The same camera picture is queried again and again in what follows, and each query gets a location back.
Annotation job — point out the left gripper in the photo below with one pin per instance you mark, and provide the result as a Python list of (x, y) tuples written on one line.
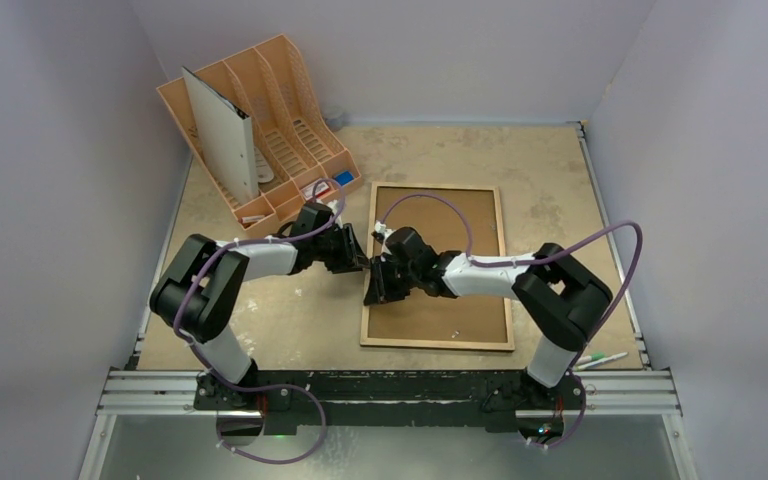
[(358, 258)]

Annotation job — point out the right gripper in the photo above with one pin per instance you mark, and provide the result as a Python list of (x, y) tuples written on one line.
[(388, 277)]

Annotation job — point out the brown backing board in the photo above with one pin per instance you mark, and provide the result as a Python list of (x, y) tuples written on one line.
[(463, 218)]

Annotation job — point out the wooden picture frame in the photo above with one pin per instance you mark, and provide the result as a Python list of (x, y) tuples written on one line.
[(506, 278)]

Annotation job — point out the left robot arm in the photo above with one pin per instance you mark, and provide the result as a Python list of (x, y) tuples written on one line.
[(197, 293)]

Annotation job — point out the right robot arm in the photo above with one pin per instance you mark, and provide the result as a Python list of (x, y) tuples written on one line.
[(566, 301)]

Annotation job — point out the blue small box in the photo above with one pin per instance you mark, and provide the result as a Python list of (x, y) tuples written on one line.
[(344, 178)]

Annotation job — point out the red white small box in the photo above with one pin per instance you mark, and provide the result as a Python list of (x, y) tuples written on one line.
[(315, 190)]

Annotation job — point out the orange file organizer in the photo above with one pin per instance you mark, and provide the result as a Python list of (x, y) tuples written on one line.
[(271, 83)]

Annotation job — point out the white binder folder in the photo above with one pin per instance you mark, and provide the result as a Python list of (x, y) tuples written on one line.
[(225, 134)]

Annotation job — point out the white green pen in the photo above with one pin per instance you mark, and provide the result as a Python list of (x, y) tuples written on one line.
[(590, 358)]

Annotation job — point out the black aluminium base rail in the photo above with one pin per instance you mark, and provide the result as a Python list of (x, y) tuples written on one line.
[(498, 401)]

